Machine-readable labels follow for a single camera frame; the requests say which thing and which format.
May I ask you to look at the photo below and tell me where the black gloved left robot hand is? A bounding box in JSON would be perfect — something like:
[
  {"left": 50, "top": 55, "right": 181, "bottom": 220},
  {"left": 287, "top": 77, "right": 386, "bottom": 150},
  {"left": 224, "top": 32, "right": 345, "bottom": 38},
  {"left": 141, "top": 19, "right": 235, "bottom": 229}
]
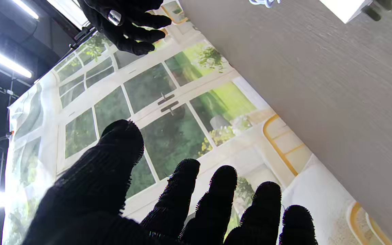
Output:
[{"left": 22, "top": 120, "right": 319, "bottom": 245}]

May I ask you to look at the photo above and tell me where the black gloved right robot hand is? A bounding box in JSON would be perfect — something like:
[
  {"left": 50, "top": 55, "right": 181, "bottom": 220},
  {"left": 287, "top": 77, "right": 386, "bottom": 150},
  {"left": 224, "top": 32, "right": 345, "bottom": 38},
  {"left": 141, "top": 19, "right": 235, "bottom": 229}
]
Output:
[{"left": 77, "top": 0, "right": 172, "bottom": 55}]

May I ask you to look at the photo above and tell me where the white charger head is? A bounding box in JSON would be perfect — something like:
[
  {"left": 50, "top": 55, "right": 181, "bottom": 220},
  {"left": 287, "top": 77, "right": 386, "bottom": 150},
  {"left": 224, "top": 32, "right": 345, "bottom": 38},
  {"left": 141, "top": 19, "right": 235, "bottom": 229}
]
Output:
[{"left": 320, "top": 0, "right": 392, "bottom": 23}]

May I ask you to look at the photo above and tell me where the printed sunroom backdrop banner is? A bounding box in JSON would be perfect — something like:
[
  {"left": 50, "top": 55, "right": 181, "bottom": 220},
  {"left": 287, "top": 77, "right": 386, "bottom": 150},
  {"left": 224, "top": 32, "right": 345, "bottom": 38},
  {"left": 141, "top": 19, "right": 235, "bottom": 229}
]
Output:
[{"left": 2, "top": 0, "right": 392, "bottom": 245}]

